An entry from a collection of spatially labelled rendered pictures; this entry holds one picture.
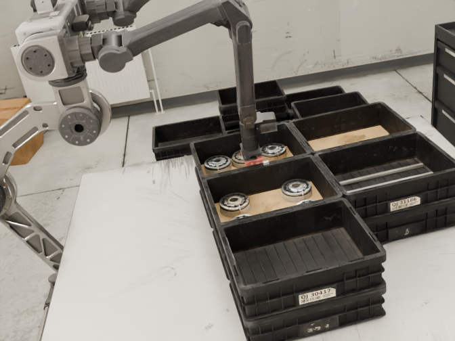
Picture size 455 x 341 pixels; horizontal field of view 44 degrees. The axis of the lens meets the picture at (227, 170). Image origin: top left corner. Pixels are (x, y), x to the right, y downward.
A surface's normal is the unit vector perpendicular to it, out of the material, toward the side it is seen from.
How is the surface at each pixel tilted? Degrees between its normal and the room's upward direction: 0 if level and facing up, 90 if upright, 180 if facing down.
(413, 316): 0
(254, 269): 0
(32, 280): 0
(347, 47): 90
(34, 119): 90
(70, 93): 90
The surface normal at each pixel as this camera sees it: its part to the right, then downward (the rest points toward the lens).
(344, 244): -0.14, -0.86
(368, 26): 0.11, 0.47
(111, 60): 0.15, 0.76
